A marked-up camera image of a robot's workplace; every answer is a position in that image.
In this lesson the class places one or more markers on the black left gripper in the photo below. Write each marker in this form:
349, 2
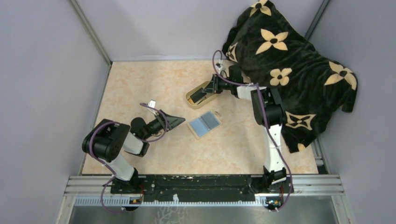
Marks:
172, 121

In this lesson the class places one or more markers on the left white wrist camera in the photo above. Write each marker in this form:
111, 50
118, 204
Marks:
152, 104

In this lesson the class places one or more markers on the black floral blanket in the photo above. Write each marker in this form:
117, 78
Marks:
312, 87

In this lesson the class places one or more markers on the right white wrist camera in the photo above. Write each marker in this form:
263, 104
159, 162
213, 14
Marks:
219, 66

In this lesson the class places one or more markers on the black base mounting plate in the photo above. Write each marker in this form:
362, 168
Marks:
198, 188

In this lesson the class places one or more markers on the aluminium frame rail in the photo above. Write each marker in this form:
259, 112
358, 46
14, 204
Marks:
95, 190

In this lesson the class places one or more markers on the beige oval tray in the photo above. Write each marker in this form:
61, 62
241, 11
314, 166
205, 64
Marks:
210, 97

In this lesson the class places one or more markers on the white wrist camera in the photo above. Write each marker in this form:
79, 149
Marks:
152, 104
219, 66

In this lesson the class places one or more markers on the black credit card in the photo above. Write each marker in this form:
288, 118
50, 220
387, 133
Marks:
197, 97
210, 120

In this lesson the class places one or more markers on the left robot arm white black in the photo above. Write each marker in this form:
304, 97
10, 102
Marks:
106, 141

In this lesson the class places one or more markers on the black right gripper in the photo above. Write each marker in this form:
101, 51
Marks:
213, 87

